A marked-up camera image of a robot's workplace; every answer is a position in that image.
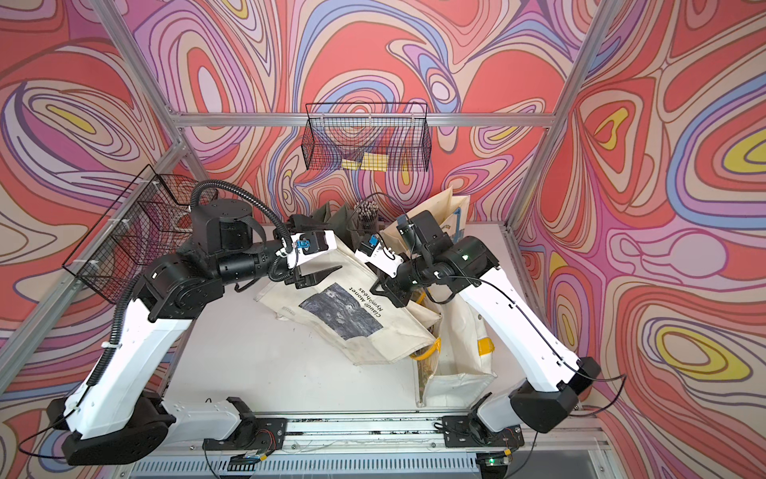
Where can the cream blue-handled tote bag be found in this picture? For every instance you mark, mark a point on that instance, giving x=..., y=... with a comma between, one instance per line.
x=450, y=211

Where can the cream canvas tote bag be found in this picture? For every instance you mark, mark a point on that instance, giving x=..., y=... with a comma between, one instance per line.
x=342, y=310

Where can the white yellow-handled bag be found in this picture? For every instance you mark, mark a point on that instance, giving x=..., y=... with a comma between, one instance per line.
x=456, y=369

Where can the black wire basket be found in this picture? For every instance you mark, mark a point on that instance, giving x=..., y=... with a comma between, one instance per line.
x=408, y=144
x=149, y=218

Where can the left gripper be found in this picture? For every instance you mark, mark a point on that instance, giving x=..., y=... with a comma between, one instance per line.
x=310, y=278

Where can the yellow sticky notes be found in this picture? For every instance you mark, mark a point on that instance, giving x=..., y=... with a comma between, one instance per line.
x=369, y=162

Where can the aluminium frame post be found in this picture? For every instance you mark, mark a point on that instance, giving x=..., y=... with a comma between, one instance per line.
x=135, y=64
x=597, y=32

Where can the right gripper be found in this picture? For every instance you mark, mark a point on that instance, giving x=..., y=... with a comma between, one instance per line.
x=386, y=285

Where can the black wire basket back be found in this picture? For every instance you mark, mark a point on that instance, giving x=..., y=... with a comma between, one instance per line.
x=408, y=144

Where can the olive green canvas bag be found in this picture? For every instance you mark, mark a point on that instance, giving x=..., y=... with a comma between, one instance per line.
x=342, y=221

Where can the aluminium frame crossbar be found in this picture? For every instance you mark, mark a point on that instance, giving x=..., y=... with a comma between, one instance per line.
x=543, y=120

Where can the black wire basket left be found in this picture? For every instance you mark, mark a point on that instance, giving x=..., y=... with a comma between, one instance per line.
x=149, y=218

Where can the aluminium frame post left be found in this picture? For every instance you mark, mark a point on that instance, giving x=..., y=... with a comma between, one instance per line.
x=135, y=64

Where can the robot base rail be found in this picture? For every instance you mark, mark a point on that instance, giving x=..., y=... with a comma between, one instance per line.
x=433, y=444

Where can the aluminium frame post right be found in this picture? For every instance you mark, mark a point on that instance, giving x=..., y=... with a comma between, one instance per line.
x=597, y=32

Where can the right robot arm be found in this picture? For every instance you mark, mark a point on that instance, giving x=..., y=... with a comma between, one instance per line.
x=555, y=376

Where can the black cup of sticks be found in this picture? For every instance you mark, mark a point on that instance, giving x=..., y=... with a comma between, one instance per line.
x=366, y=216

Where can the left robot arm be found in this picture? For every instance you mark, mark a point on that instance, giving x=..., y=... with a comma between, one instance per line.
x=111, y=418

